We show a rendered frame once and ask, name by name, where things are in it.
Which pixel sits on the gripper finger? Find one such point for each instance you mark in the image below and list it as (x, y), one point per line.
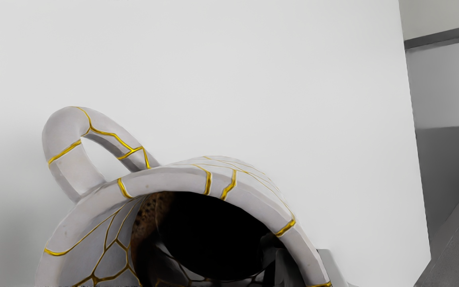
(335, 275)

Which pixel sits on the white mug with gold cracks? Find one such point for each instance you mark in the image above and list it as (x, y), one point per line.
(181, 177)

